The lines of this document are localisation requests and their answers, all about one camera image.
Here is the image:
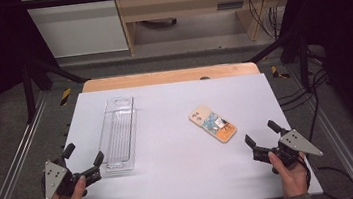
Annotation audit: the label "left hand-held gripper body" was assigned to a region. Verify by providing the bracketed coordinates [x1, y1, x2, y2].
[39, 150, 105, 199]

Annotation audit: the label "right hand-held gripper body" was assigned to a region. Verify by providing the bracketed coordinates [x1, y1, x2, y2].
[250, 125, 326, 174]

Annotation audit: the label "clear plastic tray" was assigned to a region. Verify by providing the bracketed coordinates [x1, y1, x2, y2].
[91, 94, 145, 176]

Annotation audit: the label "patterned beige orange phone case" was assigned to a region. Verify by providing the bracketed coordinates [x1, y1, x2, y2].
[186, 100, 240, 148]

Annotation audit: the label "person's right hand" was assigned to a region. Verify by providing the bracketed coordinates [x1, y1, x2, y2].
[267, 147, 311, 199]

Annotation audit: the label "yellow black floor tape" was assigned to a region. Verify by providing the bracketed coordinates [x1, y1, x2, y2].
[58, 87, 75, 108]
[269, 64, 291, 82]

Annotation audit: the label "black metal stand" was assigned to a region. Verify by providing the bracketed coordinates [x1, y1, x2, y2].
[240, 28, 314, 99]
[19, 50, 96, 125]

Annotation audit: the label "white cabinet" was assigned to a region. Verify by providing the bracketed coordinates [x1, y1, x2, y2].
[19, 0, 130, 62]

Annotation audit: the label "black floor cables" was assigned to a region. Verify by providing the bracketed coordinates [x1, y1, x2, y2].
[271, 41, 338, 146]

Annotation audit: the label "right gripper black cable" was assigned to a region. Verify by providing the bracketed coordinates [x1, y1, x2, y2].
[300, 149, 353, 199]

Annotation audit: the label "hanging black desk cables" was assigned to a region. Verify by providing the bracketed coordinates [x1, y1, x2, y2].
[246, 0, 290, 43]

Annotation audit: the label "dark drawer handle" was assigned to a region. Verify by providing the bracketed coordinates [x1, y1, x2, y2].
[216, 0, 246, 11]

